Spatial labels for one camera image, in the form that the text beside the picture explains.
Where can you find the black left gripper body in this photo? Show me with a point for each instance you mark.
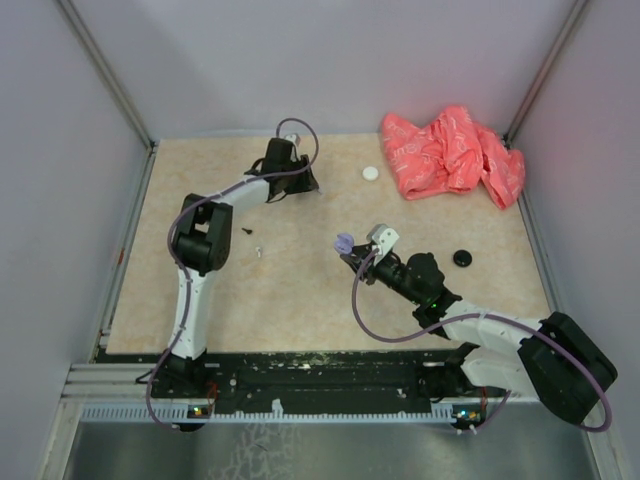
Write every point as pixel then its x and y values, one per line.
pixel 298 182

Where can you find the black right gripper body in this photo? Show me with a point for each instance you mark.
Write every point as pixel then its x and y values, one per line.
pixel 373 271

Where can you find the purple charging case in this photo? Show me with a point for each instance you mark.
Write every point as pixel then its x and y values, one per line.
pixel 344 244

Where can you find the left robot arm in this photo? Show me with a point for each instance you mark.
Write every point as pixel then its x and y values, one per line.
pixel 199 241

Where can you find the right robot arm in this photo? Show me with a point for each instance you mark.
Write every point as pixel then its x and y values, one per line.
pixel 552 359

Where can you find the black round charging case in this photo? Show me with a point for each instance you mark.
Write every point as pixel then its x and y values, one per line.
pixel 462 258

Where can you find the white round charging case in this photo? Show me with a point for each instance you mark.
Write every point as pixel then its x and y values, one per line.
pixel 370 173

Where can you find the pink plastic bag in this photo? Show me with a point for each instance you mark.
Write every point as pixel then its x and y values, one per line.
pixel 452 154

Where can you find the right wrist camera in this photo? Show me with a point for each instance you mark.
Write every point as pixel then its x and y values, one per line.
pixel 383 239

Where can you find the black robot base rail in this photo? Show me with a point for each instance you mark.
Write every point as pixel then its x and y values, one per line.
pixel 315 383

